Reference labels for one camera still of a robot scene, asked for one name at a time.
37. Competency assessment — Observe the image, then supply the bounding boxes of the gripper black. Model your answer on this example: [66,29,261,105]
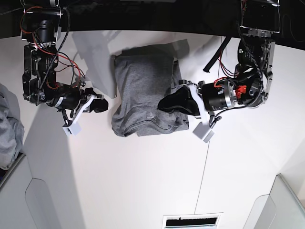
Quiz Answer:
[51,87,109,126]
[158,80,236,125]

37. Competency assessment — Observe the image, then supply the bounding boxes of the grey t-shirt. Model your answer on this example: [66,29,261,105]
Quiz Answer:
[111,43,189,137]

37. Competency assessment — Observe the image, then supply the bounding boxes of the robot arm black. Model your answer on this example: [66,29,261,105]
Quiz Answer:
[157,0,281,127]
[20,0,109,127]

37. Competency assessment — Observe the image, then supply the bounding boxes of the grey cloth pile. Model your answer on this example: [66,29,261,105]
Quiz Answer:
[0,84,24,170]

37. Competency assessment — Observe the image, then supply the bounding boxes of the left white bin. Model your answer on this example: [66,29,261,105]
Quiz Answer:
[0,154,61,229]

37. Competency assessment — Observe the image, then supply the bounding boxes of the white bin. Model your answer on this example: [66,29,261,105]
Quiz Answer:
[0,154,61,229]
[244,174,305,229]

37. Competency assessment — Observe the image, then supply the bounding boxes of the right white bin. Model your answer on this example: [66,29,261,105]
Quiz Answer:
[244,174,305,229]

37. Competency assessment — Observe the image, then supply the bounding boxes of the white cables on floor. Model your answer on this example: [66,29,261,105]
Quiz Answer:
[278,9,305,43]

